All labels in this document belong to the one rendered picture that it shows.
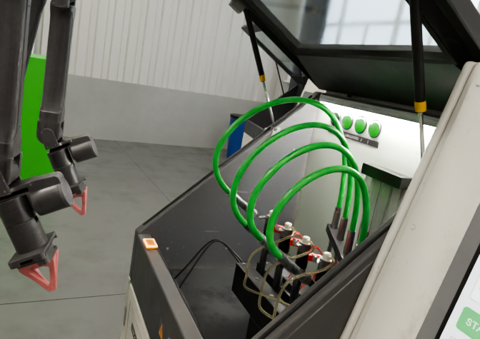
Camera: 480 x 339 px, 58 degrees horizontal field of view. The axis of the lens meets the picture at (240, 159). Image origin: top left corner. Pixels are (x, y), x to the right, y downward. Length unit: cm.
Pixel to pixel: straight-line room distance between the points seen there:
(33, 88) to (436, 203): 373
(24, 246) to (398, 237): 67
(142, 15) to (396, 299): 711
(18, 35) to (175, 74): 696
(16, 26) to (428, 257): 76
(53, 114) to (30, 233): 46
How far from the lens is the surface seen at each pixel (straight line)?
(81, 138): 127
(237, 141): 723
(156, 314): 111
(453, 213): 74
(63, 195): 85
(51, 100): 126
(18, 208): 88
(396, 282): 78
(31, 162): 427
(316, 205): 141
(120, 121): 758
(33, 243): 89
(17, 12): 83
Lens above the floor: 146
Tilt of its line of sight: 11 degrees down
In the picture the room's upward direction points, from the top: 10 degrees clockwise
